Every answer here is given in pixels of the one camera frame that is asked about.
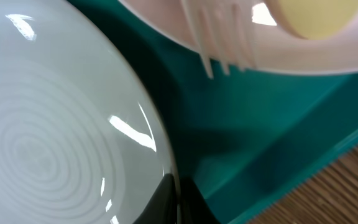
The grey shallow bowl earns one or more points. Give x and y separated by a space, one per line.
80 139

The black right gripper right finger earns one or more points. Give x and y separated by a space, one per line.
194 209

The teal plastic serving tray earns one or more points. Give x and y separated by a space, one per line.
245 139

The pink plastic fork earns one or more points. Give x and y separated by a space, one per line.
223 30

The pink round plate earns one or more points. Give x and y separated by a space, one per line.
278 51

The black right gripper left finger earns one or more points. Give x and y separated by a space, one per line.
162 207

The yellow plastic spoon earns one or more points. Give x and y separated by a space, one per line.
312 19

